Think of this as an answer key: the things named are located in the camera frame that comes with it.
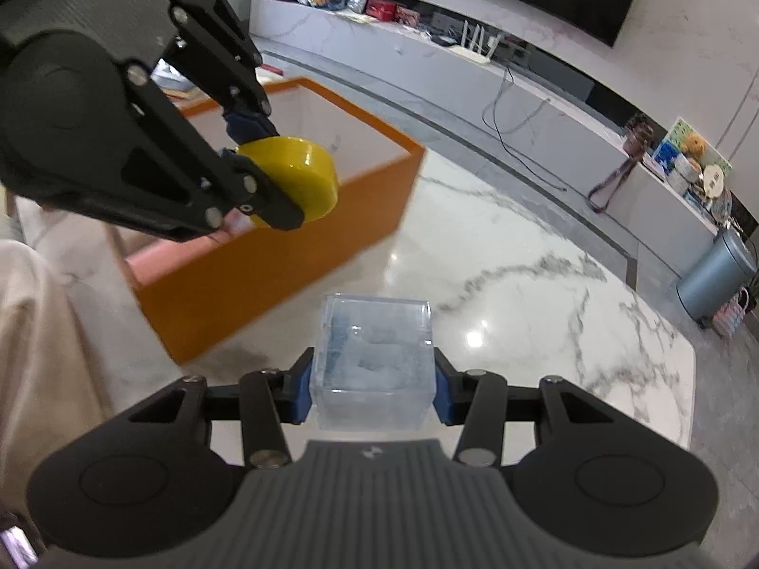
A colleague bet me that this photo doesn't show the brown camera with strap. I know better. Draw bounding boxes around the brown camera with strap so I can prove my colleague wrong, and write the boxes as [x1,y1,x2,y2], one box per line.
[585,118,654,214]

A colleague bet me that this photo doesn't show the white marble TV console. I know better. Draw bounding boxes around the white marble TV console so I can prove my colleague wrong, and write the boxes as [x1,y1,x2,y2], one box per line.
[250,0,717,275]

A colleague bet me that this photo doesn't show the beige clothed person leg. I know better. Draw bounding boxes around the beige clothed person leg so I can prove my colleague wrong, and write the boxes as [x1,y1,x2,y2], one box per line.
[1,240,111,515]

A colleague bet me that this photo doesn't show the orange open storage box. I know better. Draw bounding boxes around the orange open storage box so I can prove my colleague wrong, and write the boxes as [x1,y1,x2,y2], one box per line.
[127,77,426,365]

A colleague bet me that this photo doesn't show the clear acrylic cube box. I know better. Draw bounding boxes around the clear acrylic cube box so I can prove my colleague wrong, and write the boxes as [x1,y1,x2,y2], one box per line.
[310,293,436,433]

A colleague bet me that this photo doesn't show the white wifi router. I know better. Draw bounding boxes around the white wifi router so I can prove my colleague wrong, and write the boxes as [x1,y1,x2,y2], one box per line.
[450,21,504,65]

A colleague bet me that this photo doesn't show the grey metal trash bin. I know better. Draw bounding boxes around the grey metal trash bin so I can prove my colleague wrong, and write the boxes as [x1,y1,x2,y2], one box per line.
[676,229,758,324]

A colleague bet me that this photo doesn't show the black cable on console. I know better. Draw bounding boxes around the black cable on console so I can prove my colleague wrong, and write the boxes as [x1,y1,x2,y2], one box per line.
[480,63,569,193]

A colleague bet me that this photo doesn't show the teddy bear picture box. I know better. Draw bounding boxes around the teddy bear picture box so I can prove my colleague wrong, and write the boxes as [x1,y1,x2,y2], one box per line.
[654,117,733,210]

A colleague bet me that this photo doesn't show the red box on console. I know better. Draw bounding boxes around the red box on console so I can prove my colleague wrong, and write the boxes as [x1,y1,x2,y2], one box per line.
[365,0,398,22]

